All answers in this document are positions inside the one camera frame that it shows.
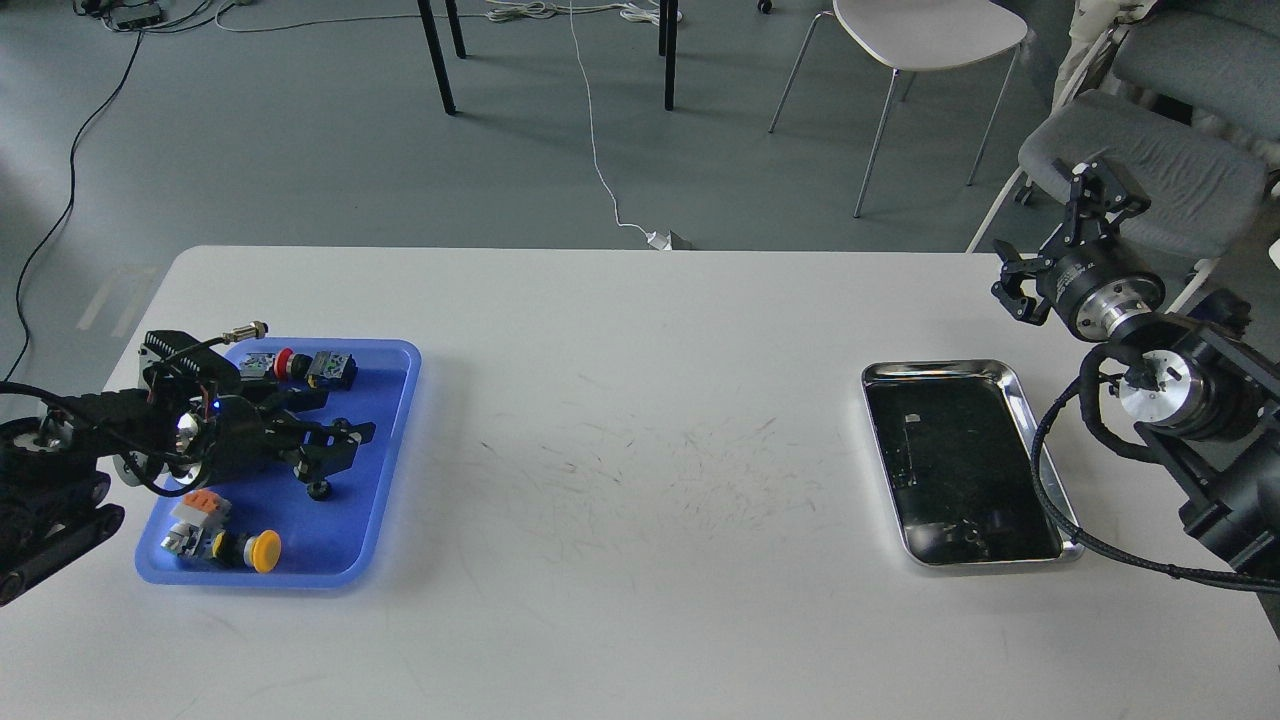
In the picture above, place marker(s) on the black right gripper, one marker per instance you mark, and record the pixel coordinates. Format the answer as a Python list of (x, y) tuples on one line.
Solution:
[(1093, 283)]

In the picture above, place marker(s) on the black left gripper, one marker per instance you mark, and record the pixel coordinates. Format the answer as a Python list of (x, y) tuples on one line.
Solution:
[(235, 434)]

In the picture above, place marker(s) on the small black gear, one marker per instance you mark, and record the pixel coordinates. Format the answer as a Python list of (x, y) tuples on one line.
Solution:
[(319, 490)]

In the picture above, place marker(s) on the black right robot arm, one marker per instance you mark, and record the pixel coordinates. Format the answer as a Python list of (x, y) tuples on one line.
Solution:
[(1179, 390)]

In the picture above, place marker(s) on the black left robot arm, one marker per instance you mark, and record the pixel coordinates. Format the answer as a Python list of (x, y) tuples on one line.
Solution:
[(54, 496)]

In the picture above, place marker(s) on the blue plastic tray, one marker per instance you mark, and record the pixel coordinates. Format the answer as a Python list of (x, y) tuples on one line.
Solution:
[(327, 543)]

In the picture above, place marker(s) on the silver metal tray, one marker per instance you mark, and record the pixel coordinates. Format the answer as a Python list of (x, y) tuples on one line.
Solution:
[(953, 437)]

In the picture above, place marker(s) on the black yellow contact block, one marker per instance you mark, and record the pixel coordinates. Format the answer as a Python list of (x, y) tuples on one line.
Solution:
[(331, 370)]

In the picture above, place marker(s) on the orange white contact block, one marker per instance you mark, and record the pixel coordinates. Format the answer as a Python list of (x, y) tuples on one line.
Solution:
[(199, 518)]

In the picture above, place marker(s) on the grey upholstered chair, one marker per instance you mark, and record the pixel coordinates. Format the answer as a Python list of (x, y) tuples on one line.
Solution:
[(1173, 91)]

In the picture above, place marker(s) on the white chair metal legs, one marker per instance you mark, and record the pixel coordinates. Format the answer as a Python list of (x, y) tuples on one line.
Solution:
[(920, 37)]

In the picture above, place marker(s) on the black table leg left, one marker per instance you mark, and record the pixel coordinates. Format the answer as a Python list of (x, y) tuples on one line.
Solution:
[(435, 48)]

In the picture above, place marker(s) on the black table leg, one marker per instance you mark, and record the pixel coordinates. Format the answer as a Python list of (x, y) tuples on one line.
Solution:
[(435, 48), (669, 16)]

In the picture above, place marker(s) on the black table leg right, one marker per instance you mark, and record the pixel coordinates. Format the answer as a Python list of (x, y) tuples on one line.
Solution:
[(669, 16)]

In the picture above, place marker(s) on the red push button switch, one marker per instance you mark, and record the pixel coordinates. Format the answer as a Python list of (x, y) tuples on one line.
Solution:
[(284, 366)]

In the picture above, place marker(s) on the yellow push button switch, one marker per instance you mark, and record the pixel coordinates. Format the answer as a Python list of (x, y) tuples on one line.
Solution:
[(257, 552)]

